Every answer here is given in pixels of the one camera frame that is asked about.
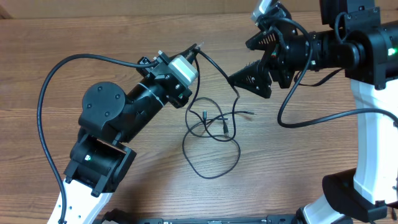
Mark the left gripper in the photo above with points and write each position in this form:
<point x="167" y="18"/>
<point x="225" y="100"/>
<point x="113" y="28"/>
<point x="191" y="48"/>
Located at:
<point x="165" y="75"/>

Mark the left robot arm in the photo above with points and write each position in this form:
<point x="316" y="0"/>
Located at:
<point x="110" y="119"/>

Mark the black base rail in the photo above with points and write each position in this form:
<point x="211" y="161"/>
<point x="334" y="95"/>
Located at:
<point x="214" y="220"/>

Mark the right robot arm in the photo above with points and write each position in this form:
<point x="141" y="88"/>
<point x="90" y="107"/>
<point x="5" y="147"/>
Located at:
<point x="365" y="49"/>

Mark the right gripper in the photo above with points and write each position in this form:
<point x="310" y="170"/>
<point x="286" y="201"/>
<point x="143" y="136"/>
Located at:
<point x="280" y="58"/>

